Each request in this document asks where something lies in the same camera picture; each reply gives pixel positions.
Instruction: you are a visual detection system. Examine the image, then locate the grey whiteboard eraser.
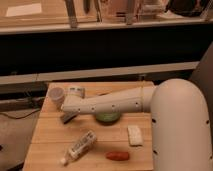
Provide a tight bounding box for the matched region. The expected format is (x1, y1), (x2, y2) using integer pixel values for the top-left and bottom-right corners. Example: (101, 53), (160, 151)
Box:
(60, 113), (77, 124)

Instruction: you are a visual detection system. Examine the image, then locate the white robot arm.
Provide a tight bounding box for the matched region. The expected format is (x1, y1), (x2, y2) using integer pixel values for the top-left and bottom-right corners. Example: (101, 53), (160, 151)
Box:
(61, 79), (213, 171)

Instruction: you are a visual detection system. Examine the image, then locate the white sponge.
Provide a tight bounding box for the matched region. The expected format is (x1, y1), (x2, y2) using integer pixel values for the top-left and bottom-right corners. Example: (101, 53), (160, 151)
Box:
(127, 125), (143, 146)

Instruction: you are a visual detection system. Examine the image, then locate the white paper cup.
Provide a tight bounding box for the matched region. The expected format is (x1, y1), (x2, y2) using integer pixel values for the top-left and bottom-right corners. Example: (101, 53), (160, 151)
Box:
(48, 87), (65, 109)

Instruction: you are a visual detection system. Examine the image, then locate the green bowl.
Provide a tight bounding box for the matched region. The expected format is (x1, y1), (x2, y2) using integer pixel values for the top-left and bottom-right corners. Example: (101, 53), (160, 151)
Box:
(95, 113), (120, 123)

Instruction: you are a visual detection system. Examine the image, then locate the white tube bottle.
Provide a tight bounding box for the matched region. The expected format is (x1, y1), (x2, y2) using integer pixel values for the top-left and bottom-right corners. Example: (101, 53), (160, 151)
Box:
(60, 131), (97, 166)

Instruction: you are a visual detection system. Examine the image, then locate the orange plastic carrot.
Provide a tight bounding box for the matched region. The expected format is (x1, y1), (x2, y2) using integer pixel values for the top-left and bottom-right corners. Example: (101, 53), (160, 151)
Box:
(105, 151), (130, 161)

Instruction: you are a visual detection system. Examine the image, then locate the white paper sheet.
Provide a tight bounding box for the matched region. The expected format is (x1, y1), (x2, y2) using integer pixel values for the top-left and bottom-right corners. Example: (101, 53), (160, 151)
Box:
(6, 3), (42, 17)

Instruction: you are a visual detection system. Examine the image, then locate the black floor cable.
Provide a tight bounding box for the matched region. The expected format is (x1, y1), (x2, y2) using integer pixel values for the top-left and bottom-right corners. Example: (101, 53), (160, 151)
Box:
(0, 108), (42, 120)

